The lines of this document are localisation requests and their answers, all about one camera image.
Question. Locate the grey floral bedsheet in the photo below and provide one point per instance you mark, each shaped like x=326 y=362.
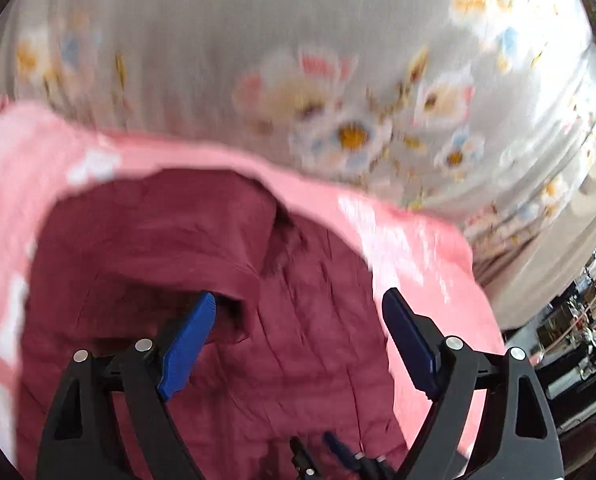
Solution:
x=258 y=50

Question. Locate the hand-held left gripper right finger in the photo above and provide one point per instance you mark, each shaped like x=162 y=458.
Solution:
x=407 y=340

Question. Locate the cluttered dark furniture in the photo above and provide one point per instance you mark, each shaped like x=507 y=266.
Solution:
x=577 y=340

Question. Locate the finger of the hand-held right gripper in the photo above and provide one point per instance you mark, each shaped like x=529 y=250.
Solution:
x=303 y=457
x=340 y=450

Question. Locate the maroon quilted jacket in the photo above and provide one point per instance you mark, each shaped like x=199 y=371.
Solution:
x=288 y=340

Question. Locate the pale satin cloth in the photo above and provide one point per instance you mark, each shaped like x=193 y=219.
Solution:
x=552 y=240

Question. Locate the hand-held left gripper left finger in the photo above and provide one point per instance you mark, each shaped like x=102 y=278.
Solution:
x=190 y=332

